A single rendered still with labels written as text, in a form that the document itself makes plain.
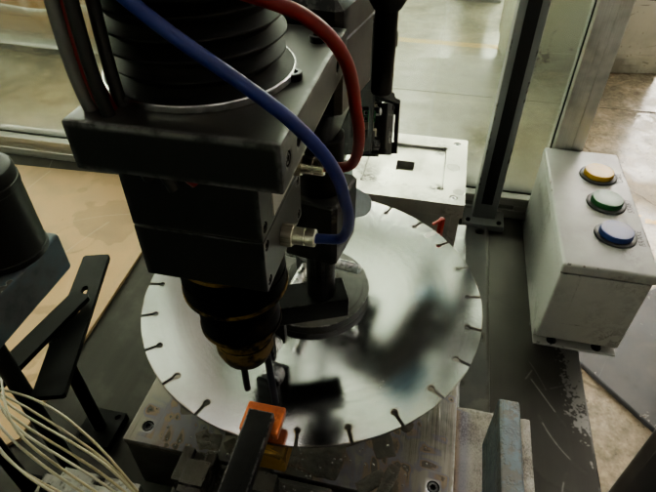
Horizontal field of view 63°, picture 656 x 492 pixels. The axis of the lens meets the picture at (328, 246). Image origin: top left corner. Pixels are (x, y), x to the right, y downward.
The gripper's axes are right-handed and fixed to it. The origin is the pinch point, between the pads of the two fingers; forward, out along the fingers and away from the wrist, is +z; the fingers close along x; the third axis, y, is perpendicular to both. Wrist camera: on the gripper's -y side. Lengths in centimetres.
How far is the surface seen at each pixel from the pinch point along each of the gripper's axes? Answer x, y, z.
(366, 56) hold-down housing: -17.8, 12.3, -13.5
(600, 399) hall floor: 118, 33, 56
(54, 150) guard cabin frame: 27, -74, -8
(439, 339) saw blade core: -0.7, 13.7, 7.9
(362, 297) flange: -0.9, 6.1, 5.1
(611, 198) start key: 34.6, 27.1, -4.3
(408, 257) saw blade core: 6.9, 7.9, 2.1
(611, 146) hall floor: 250, 31, -21
